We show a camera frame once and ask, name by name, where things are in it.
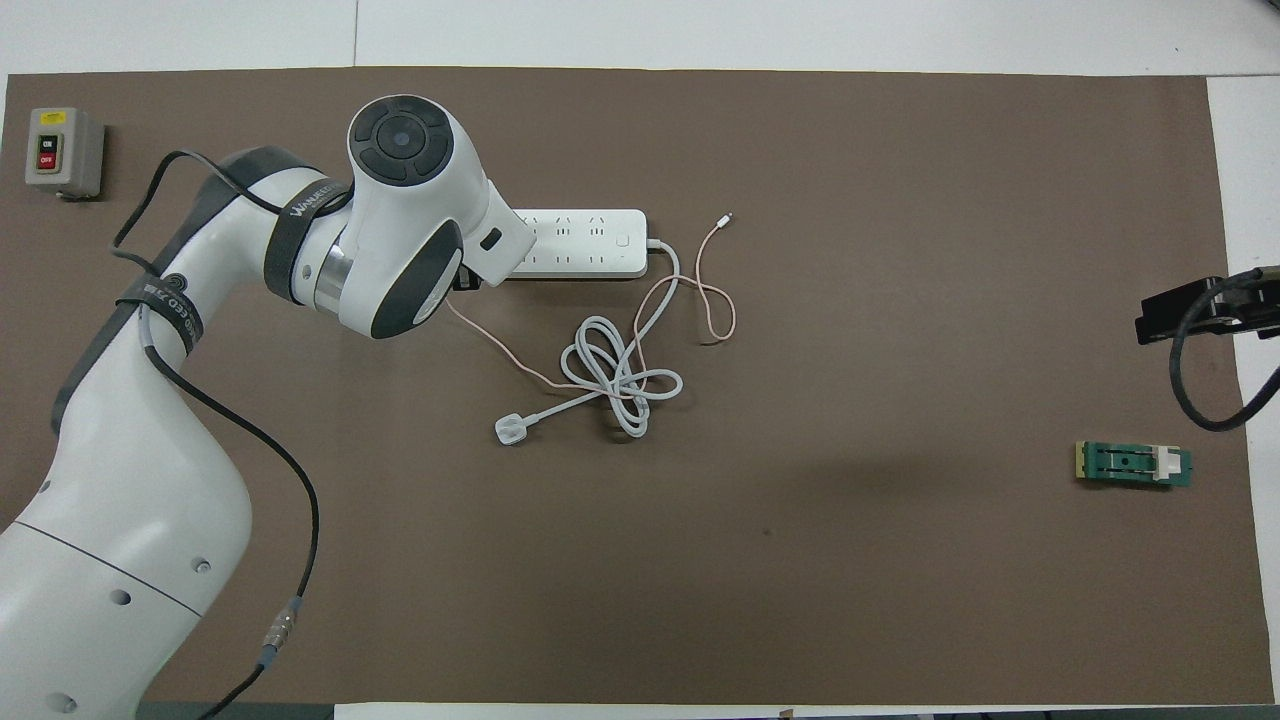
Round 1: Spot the grey-white power cord with plug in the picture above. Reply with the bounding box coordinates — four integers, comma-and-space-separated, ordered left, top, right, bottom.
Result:
494, 238, 685, 447

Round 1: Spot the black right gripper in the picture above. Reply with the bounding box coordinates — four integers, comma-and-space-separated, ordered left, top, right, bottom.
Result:
1136, 267, 1280, 347

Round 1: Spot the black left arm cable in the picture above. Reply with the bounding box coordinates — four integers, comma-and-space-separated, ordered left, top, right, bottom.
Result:
110, 150, 321, 720

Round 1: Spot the grey on-off switch box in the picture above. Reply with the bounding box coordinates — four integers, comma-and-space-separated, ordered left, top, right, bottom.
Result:
26, 107, 106, 199

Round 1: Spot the green fixture on yellow sponge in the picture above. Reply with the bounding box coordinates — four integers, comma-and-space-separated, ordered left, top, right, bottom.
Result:
1076, 441, 1194, 491

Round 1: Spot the thin pink charging cable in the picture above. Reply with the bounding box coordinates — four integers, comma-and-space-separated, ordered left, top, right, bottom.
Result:
445, 212, 738, 393

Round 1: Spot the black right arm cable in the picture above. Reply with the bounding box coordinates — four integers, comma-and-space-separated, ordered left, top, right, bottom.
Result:
1170, 268, 1280, 433

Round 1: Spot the brown table mat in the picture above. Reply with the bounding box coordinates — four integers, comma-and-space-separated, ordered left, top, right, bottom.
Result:
0, 67, 1276, 706

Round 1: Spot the white power strip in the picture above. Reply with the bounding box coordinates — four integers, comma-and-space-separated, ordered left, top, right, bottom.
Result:
508, 208, 649, 280

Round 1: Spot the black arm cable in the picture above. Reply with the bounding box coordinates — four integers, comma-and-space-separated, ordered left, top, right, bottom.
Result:
110, 150, 321, 720
1170, 268, 1280, 433

